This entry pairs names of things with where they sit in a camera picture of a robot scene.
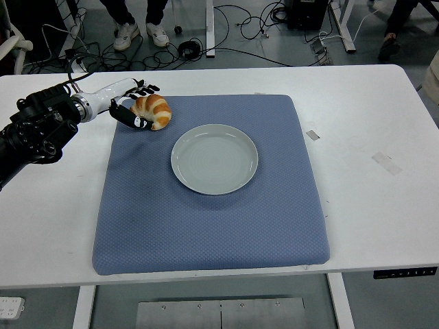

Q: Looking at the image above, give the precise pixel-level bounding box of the black equipment box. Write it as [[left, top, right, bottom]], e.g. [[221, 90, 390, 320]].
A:
[[287, 0, 331, 31]]

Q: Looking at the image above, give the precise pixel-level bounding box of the golden croissant bread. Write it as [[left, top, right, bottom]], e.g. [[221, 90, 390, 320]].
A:
[[129, 94, 172, 132]]

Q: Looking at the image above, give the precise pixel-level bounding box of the person's left leg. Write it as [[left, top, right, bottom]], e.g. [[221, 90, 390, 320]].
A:
[[145, 0, 169, 25]]

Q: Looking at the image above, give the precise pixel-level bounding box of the white power strip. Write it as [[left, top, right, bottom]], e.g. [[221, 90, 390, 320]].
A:
[[0, 296, 26, 320]]

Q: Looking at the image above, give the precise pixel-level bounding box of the beige fabric object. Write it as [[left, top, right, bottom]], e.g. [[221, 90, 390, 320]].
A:
[[416, 51, 439, 107]]

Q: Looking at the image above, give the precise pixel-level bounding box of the coiled black cable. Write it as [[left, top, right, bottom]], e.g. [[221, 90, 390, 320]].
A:
[[178, 39, 204, 60]]

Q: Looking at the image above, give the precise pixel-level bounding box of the grey foot pedal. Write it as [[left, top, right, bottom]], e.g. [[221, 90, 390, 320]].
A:
[[310, 36, 334, 66]]

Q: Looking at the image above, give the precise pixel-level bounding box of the long black floor cable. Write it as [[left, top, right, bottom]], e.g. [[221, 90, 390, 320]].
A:
[[202, 47, 294, 68]]

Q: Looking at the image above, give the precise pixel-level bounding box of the white desk leg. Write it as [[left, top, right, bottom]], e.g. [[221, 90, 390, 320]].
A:
[[205, 0, 216, 58]]

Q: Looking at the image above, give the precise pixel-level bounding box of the black table control panel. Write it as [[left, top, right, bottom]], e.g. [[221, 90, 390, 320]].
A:
[[373, 267, 439, 280]]

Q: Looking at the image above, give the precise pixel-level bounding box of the person's right leg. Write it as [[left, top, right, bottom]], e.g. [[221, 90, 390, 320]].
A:
[[100, 0, 137, 27]]

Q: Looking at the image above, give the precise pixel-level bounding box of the round grey plate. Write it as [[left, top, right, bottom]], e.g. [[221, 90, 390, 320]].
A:
[[170, 123, 260, 196]]

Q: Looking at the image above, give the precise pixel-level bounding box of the white table leg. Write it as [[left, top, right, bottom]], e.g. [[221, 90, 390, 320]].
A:
[[325, 273, 356, 329], [71, 284, 97, 329]]

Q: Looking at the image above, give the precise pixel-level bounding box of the blue quilted mat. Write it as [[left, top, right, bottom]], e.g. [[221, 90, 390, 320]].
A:
[[91, 94, 332, 277]]

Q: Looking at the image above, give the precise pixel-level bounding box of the white slanted desk frame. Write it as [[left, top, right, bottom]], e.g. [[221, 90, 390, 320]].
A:
[[329, 0, 357, 54]]

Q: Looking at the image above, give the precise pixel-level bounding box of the large clear tape patch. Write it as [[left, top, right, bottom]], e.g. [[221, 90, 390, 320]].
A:
[[371, 151, 404, 176]]

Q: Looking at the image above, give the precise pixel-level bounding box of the person's left foot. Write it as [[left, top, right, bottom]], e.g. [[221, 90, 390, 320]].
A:
[[146, 22, 171, 48]]

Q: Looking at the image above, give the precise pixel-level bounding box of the person's right foot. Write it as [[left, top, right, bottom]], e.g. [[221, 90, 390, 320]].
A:
[[112, 22, 141, 51]]

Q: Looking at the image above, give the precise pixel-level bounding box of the white chair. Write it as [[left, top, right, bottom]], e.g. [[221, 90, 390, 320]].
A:
[[0, 34, 34, 75]]

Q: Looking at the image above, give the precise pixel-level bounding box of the person's foot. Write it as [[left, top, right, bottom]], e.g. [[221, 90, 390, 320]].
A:
[[377, 33, 402, 62], [146, 22, 171, 48], [112, 22, 141, 51]]

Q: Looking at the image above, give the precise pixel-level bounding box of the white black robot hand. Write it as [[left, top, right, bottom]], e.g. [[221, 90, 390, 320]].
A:
[[82, 77, 161, 131]]

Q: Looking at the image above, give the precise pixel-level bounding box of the person's leg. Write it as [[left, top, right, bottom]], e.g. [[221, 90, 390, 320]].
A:
[[385, 0, 439, 38], [100, 0, 137, 27], [145, 0, 169, 25]]

